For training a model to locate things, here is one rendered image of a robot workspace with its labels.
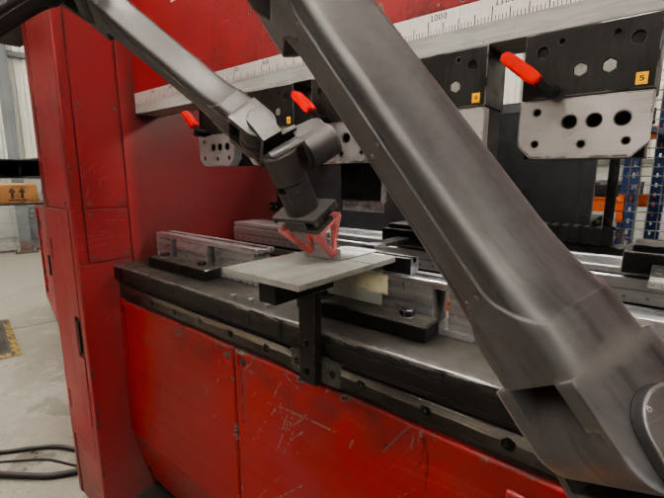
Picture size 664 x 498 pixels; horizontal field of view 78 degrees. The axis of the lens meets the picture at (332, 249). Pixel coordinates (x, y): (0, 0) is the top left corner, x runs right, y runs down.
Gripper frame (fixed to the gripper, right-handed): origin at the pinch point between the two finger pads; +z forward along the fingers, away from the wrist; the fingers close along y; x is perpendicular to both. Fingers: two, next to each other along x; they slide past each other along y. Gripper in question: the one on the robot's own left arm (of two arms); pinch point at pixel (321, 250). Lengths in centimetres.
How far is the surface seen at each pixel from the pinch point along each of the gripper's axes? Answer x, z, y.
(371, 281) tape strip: -4.7, 10.6, -4.6
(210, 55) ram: -28, -33, 43
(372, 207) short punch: -14.4, -0.2, -2.6
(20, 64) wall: -208, -86, 703
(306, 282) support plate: 12.4, -5.0, -8.9
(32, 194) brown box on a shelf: -17, 4, 241
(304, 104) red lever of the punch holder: -17.1, -21.3, 7.6
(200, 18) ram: -33, -41, 47
